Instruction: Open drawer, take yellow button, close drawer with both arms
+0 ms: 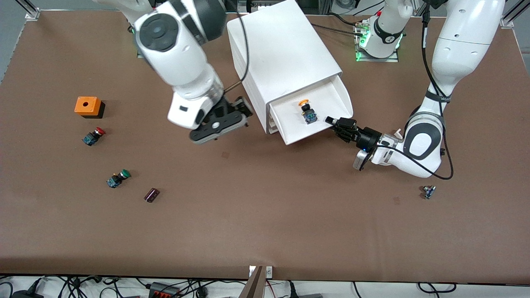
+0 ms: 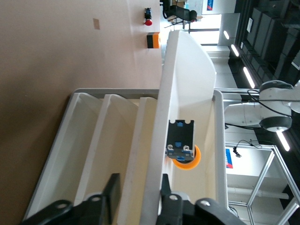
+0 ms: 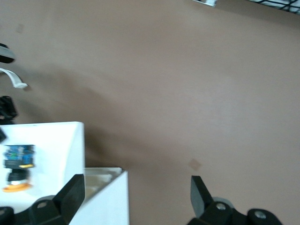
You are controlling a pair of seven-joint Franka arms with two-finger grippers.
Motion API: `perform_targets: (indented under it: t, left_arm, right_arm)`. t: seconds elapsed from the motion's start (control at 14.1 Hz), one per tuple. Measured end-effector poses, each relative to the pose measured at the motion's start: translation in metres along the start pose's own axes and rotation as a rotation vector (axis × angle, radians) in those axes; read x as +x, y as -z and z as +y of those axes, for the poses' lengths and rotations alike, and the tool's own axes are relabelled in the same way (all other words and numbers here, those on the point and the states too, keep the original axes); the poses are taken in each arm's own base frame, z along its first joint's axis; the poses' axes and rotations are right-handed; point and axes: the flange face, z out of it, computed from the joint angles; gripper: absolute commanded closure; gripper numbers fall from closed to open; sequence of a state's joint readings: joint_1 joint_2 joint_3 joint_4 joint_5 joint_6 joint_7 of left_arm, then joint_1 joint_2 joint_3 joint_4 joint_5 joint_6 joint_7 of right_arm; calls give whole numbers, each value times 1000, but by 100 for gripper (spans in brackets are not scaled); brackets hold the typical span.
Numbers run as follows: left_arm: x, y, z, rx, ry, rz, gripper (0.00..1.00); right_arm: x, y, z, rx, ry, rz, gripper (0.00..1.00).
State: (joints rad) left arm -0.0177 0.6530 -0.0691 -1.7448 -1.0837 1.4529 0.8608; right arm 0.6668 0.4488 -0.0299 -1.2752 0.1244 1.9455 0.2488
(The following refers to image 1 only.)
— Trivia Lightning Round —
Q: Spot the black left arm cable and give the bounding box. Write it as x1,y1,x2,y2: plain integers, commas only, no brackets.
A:
371,8,454,180

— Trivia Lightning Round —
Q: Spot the green push button switch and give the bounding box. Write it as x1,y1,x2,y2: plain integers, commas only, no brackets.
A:
106,169,131,189

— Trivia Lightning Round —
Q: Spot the black orange power strip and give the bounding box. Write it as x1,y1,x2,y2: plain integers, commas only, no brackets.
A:
148,282,181,298

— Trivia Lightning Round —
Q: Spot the black looped floor cable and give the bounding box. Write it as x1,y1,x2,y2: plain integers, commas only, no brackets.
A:
417,282,457,294

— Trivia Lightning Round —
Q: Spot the aluminium profile with bracket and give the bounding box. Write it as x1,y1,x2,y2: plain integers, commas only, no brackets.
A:
14,0,41,21
499,0,530,29

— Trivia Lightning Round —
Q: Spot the black base cable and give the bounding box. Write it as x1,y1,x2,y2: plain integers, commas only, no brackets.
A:
327,12,365,27
311,23,367,38

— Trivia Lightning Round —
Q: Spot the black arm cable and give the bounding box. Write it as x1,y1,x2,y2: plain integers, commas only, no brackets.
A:
371,8,454,180
224,0,250,92

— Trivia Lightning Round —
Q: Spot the orange button enclosure box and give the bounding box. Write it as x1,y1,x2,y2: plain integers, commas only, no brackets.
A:
75,96,106,119

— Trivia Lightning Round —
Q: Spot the red push button switch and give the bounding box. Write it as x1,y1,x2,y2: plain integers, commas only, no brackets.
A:
82,127,106,147

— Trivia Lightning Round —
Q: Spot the yellow push button switch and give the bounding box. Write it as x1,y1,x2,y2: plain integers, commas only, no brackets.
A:
298,99,318,125

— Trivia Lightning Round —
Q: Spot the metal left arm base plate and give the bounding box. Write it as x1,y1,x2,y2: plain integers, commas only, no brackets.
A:
355,21,400,63

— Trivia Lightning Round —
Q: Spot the brown camera stand post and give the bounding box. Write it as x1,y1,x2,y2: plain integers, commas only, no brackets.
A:
239,266,265,298

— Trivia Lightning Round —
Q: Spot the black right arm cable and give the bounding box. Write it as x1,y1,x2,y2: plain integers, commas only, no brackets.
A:
224,0,250,92

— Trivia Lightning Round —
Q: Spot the white drawer cabinet housing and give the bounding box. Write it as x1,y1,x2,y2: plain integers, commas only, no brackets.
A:
226,0,343,135

